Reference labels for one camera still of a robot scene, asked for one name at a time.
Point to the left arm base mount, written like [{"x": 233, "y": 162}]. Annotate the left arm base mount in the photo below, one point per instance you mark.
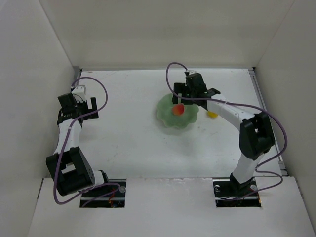
[{"x": 110, "y": 196}]

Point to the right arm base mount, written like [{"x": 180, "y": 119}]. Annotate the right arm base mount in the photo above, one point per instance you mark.
[{"x": 227, "y": 195}]

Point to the left aluminium table rail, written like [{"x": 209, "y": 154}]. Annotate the left aluminium table rail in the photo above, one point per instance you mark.
[{"x": 77, "y": 72}]

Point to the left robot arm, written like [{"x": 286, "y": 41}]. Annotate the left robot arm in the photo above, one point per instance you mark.
[{"x": 75, "y": 173}]

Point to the red orange fake peach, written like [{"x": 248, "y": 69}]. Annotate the red orange fake peach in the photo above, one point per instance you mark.
[{"x": 178, "y": 109}]

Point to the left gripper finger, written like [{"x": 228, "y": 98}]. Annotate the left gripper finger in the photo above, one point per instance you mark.
[
  {"x": 89, "y": 114},
  {"x": 93, "y": 102}
]

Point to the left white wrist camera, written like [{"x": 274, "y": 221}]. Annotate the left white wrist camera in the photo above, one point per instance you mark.
[{"x": 79, "y": 91}]

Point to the yellow fake pear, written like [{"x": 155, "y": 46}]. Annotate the yellow fake pear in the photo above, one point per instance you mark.
[{"x": 212, "y": 114}]

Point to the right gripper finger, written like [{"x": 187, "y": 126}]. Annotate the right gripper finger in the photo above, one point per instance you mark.
[
  {"x": 204, "y": 104},
  {"x": 179, "y": 98}
]

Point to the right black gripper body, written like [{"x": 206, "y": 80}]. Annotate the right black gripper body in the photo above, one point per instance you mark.
[{"x": 178, "y": 91}]

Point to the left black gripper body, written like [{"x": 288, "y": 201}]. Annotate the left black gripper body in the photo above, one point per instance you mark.
[{"x": 89, "y": 111}]

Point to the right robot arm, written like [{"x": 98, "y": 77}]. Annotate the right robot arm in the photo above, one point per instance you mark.
[{"x": 256, "y": 136}]

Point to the green wavy fruit bowl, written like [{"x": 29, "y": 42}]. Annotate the green wavy fruit bowl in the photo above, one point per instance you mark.
[{"x": 165, "y": 115}]

